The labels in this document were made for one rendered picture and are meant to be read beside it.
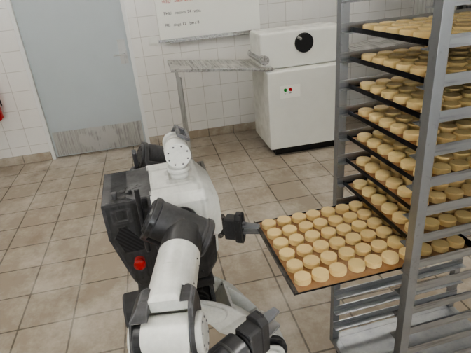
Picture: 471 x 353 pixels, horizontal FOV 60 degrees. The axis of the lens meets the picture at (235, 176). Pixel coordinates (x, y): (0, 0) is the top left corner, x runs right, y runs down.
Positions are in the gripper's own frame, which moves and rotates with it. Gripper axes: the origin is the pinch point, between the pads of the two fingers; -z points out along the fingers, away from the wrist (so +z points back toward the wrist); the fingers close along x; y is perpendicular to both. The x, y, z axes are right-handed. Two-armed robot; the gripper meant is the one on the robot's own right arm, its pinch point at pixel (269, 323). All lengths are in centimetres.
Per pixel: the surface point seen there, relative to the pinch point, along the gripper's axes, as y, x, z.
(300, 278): 3.6, 1.2, -17.7
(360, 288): 14, -46, -73
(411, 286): -18.9, -4.8, -40.8
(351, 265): -4.3, 1.2, -31.9
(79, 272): 184, -87, -13
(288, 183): 154, -87, -196
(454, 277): -25, -9, -57
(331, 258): 1.9, 1.2, -31.2
